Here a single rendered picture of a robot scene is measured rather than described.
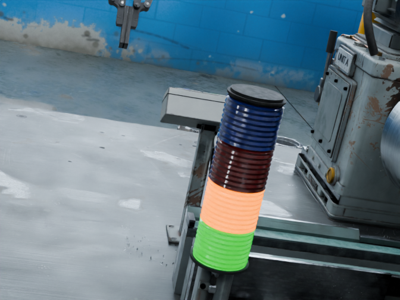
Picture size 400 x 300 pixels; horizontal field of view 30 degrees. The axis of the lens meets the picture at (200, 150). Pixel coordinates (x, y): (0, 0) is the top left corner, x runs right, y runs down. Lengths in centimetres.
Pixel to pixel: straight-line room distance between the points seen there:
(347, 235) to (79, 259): 44
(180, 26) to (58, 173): 512
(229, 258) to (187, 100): 56
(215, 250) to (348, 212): 91
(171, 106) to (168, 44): 540
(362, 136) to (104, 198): 55
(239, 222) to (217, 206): 3
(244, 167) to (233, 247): 9
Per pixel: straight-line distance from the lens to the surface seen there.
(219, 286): 81
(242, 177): 74
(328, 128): 173
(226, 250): 77
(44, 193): 149
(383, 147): 149
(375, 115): 160
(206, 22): 668
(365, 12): 162
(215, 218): 76
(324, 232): 124
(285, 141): 393
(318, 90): 187
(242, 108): 72
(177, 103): 128
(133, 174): 166
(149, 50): 667
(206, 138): 132
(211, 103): 130
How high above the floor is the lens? 138
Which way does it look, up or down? 18 degrees down
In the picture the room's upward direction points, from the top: 12 degrees clockwise
